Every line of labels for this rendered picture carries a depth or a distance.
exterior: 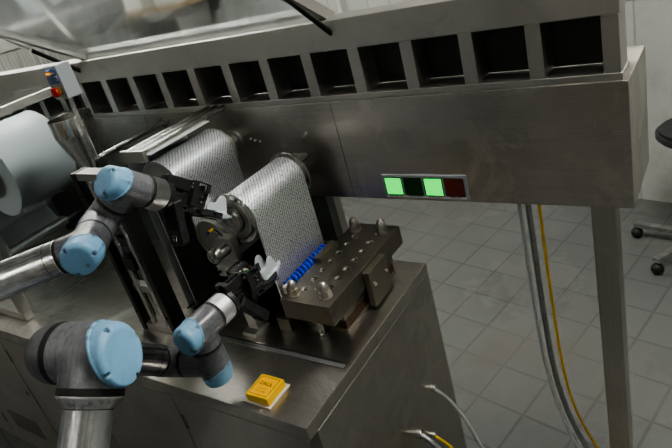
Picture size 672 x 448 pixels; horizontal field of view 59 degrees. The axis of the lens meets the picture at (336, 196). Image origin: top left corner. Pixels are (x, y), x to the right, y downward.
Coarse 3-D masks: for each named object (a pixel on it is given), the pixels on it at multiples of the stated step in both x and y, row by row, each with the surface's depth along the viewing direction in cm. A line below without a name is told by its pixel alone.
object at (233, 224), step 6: (228, 210) 152; (234, 210) 152; (234, 216) 151; (240, 216) 152; (222, 222) 155; (228, 222) 154; (234, 222) 153; (240, 222) 152; (228, 228) 155; (234, 228) 154; (240, 228) 153; (234, 234) 155
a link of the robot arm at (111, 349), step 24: (48, 336) 106; (72, 336) 104; (96, 336) 102; (120, 336) 105; (48, 360) 104; (72, 360) 102; (96, 360) 100; (120, 360) 104; (72, 384) 101; (96, 384) 101; (120, 384) 103; (72, 408) 101; (96, 408) 102; (72, 432) 100; (96, 432) 101
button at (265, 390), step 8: (264, 376) 146; (256, 384) 144; (264, 384) 144; (272, 384) 143; (280, 384) 143; (248, 392) 143; (256, 392) 142; (264, 392) 141; (272, 392) 141; (280, 392) 143; (256, 400) 141; (264, 400) 139; (272, 400) 140
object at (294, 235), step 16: (288, 208) 164; (304, 208) 170; (272, 224) 159; (288, 224) 164; (304, 224) 170; (272, 240) 159; (288, 240) 164; (304, 240) 170; (320, 240) 177; (272, 256) 159; (288, 256) 165; (304, 256) 171; (288, 272) 165
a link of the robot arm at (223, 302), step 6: (216, 294) 143; (222, 294) 143; (210, 300) 141; (216, 300) 141; (222, 300) 141; (228, 300) 142; (222, 306) 140; (228, 306) 141; (234, 306) 143; (228, 312) 141; (234, 312) 143; (228, 318) 141
